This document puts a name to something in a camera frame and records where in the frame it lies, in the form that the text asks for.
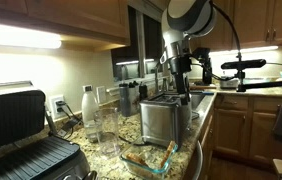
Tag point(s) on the black panini grill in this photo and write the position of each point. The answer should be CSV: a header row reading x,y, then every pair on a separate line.
x,y
14,116

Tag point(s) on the square clear glass dish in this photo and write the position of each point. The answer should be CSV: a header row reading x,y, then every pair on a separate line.
x,y
147,165

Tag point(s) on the wooden lower cabinets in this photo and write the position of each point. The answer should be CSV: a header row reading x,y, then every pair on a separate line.
x,y
244,130

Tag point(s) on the toasted bread slice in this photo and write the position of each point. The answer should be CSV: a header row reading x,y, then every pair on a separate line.
x,y
168,153
136,158

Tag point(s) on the clear plastic water bottle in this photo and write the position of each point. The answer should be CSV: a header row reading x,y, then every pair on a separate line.
x,y
89,113

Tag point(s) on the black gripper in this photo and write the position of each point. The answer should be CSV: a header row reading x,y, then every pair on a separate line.
x,y
180,65

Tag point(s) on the tall clear glass cup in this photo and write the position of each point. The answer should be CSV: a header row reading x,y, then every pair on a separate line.
x,y
107,133

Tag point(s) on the thin under-cabinet light strip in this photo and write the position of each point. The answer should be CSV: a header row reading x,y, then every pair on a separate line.
x,y
247,50

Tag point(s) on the stainless steel toaster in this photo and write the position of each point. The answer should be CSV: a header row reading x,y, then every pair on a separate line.
x,y
162,120

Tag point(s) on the white wall outlet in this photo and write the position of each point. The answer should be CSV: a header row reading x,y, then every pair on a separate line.
x,y
57,106

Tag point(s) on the black tall grinder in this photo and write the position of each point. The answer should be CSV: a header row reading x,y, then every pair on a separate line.
x,y
207,76

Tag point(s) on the dark capped bottle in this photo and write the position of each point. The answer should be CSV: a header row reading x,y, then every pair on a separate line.
x,y
134,96

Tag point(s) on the dark kitchen window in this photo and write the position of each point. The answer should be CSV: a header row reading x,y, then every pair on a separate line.
x,y
131,60

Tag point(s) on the small white countertop appliance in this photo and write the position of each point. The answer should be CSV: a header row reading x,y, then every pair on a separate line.
x,y
229,82

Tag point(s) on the long under-cabinet light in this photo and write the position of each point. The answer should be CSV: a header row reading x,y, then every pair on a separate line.
x,y
17,35

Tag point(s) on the black stereo camera bar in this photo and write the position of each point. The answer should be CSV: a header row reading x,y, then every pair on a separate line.
x,y
244,64

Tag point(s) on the grey sports bottle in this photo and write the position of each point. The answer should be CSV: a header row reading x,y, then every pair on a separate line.
x,y
125,100

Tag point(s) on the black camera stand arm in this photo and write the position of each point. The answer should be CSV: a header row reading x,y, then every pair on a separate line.
x,y
264,85

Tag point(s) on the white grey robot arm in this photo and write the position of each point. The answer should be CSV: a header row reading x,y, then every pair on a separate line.
x,y
187,16

